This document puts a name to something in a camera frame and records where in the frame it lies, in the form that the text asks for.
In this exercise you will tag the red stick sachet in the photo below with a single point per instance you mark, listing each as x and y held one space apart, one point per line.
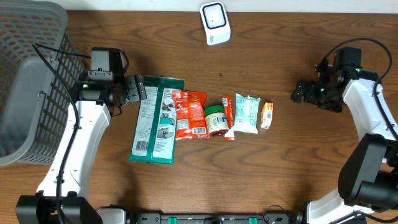
228 110

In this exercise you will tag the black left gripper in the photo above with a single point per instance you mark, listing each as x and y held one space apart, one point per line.
137 88

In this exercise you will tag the grey plastic shopping basket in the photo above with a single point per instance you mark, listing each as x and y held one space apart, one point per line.
33 34

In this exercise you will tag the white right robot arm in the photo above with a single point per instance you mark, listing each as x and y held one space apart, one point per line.
367 183

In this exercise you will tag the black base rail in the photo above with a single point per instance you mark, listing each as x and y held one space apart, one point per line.
274 214

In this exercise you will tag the white barcode scanner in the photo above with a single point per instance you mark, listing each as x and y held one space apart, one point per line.
215 23

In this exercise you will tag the green lid jar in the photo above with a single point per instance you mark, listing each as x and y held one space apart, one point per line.
216 121

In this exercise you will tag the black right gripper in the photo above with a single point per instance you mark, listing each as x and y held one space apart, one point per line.
310 86

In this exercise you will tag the small orange carton box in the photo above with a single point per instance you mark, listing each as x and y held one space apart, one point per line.
266 115

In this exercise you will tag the mint green wipes pack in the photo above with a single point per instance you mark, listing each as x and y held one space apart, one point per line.
247 108

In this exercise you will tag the red snack bag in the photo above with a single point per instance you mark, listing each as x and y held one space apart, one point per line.
190 114

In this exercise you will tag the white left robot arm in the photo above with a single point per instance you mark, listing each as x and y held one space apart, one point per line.
62 197

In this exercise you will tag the green white package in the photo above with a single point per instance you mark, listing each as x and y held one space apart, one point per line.
154 137

